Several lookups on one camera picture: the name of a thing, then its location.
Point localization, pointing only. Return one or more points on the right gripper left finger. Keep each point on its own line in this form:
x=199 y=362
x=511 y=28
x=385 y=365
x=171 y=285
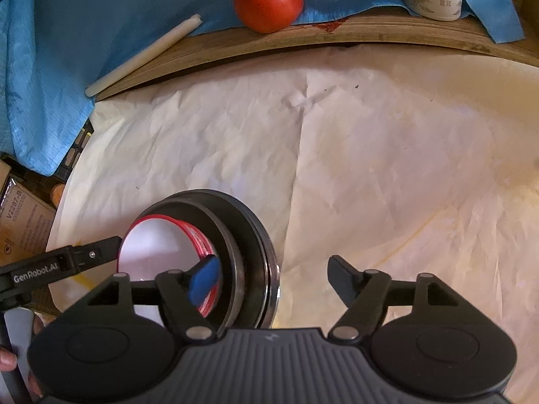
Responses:
x=182 y=293

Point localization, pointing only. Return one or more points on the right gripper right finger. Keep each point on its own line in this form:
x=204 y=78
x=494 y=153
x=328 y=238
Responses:
x=363 y=293

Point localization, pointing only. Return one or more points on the white red-rimmed bowl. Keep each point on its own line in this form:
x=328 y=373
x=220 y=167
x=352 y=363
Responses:
x=153 y=244
x=204 y=278

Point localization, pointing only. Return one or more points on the steel round bowl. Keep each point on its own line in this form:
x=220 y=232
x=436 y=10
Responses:
x=232 y=290

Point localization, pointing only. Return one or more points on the steel deep plate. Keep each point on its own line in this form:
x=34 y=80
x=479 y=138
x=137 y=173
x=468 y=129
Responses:
x=261 y=268

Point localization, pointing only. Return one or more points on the person's left hand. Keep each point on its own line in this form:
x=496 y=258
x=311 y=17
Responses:
x=17 y=361

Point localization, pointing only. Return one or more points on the lower Vinda cardboard box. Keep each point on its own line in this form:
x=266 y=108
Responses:
x=26 y=222

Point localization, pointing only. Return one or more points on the black plastic crate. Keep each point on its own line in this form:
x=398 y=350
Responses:
x=74 y=153

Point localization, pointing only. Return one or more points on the cream paper table cover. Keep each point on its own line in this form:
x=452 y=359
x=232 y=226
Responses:
x=402 y=158

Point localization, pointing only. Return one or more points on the wooden shelf board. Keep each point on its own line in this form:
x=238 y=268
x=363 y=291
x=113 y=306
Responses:
x=390 y=25

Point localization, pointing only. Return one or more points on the blue cloth garment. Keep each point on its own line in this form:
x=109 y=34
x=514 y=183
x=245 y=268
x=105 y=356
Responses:
x=52 y=49

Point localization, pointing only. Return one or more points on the white leek stalk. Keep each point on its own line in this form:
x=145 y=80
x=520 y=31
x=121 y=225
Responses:
x=151 y=52

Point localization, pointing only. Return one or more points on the red tomato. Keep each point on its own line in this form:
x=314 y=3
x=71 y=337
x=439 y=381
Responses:
x=268 y=16

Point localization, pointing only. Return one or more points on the orange wooden handle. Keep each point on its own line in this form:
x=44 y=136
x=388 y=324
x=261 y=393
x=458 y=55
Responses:
x=56 y=194

